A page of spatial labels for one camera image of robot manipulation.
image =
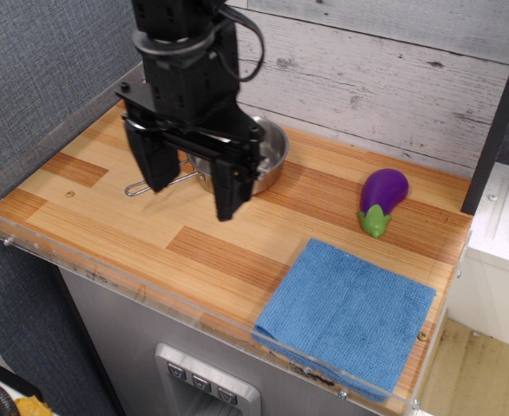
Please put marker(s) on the blue cloth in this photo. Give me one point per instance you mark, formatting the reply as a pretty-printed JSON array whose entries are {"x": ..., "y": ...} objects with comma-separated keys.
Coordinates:
[{"x": 348, "y": 319}]

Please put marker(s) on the grey toy fridge cabinet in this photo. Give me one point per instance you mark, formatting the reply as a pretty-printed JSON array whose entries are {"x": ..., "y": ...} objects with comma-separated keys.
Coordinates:
[{"x": 159, "y": 365}]

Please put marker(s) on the stainless steel pan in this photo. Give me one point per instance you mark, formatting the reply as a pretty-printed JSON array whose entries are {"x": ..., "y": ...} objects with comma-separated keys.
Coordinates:
[{"x": 273, "y": 149}]

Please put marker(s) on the black vertical post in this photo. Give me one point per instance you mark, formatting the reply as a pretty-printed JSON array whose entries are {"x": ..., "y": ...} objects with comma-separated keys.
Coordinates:
[{"x": 488, "y": 155}]

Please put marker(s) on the clear acrylic table guard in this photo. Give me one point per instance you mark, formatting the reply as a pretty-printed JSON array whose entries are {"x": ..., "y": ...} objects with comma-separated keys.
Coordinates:
[{"x": 158, "y": 274}]

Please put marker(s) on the purple toy eggplant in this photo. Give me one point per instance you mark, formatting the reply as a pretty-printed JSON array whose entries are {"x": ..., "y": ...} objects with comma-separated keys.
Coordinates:
[{"x": 382, "y": 191}]

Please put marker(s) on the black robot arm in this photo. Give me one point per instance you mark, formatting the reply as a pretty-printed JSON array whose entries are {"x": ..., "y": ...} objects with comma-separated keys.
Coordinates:
[{"x": 187, "y": 25}]

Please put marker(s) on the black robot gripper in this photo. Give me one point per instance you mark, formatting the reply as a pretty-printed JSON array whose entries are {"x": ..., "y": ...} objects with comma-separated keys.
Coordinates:
[{"x": 188, "y": 102}]

